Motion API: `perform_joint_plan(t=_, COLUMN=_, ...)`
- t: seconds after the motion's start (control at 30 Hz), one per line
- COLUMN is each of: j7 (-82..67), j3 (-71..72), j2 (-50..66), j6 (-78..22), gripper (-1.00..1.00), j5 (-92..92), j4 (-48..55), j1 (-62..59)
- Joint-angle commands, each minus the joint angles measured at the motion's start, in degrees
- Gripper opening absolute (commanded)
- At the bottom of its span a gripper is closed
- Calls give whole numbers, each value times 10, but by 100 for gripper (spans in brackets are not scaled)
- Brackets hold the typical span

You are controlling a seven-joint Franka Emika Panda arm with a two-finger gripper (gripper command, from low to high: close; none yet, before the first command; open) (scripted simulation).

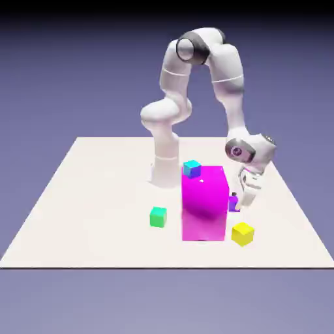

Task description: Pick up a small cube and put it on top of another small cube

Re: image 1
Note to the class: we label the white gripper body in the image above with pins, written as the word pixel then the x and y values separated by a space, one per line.
pixel 249 192

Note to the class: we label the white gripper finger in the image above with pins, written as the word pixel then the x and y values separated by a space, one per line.
pixel 238 207

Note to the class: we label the small purple cube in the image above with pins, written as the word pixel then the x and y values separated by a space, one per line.
pixel 233 203

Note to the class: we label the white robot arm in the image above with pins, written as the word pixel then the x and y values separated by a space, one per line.
pixel 174 86

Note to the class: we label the small yellow cube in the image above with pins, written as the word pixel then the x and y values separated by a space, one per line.
pixel 242 234

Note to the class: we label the small cyan cube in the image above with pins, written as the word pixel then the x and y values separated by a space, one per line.
pixel 191 169

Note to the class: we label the small green cube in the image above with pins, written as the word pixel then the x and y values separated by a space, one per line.
pixel 158 217

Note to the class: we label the large magenta box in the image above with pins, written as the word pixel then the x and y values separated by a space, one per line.
pixel 204 201

